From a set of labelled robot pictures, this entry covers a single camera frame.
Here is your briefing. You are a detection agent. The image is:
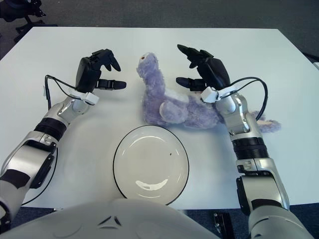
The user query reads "purple plush rabbit doll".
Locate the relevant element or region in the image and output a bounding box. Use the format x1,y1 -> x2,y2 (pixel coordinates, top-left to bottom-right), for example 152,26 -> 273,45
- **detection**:
136,51 -> 282,134

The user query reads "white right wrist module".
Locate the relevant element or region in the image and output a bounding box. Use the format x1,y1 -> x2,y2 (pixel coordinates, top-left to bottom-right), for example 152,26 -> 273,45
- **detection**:
200,83 -> 237,103

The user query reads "grey robot torso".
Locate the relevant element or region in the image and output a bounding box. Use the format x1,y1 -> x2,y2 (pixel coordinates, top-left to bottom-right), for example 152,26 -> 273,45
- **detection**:
0,198 -> 222,239

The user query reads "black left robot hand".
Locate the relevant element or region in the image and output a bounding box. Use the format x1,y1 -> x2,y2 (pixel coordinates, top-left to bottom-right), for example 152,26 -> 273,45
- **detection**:
75,49 -> 127,93

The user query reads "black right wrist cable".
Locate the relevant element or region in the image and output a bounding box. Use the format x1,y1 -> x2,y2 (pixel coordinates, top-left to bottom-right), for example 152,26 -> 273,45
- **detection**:
230,76 -> 269,121

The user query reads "black metal bracket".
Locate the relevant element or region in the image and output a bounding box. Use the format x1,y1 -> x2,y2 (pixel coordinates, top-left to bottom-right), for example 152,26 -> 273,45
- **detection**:
213,211 -> 234,239

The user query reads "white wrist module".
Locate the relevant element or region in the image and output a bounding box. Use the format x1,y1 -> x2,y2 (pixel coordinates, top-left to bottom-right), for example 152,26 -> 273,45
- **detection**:
68,89 -> 100,105
200,83 -> 237,103

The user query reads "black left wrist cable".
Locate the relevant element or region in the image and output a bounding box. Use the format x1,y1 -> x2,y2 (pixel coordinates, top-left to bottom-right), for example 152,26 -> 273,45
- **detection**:
44,74 -> 77,108

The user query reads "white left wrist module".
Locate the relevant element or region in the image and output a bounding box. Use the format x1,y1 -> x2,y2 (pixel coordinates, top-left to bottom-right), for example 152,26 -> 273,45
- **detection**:
68,89 -> 100,105

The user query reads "white plate with black rim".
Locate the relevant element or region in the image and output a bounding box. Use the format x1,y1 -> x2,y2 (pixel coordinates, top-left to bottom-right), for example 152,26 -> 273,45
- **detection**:
113,125 -> 190,206

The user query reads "black office chair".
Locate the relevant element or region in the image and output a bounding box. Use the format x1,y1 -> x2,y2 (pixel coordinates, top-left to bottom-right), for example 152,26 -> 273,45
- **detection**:
0,0 -> 58,43

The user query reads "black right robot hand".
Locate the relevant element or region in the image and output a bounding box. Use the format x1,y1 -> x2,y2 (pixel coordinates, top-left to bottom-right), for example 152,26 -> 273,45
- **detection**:
175,44 -> 231,93

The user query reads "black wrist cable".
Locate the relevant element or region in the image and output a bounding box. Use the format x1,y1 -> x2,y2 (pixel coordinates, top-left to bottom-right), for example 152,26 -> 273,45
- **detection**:
230,76 -> 269,121
44,74 -> 77,108

